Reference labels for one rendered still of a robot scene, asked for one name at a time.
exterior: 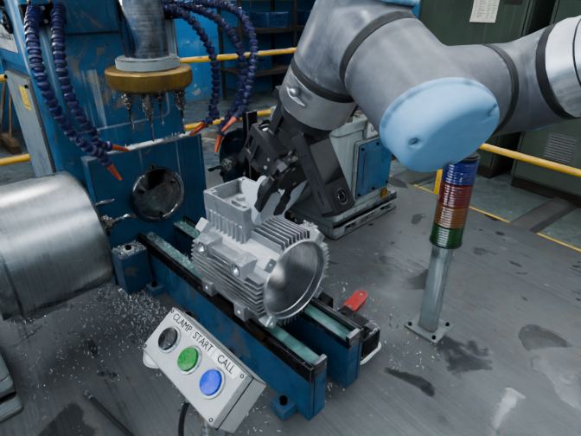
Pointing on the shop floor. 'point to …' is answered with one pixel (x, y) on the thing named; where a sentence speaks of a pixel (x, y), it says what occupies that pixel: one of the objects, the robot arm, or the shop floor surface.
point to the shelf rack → (271, 48)
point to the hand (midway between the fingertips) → (271, 217)
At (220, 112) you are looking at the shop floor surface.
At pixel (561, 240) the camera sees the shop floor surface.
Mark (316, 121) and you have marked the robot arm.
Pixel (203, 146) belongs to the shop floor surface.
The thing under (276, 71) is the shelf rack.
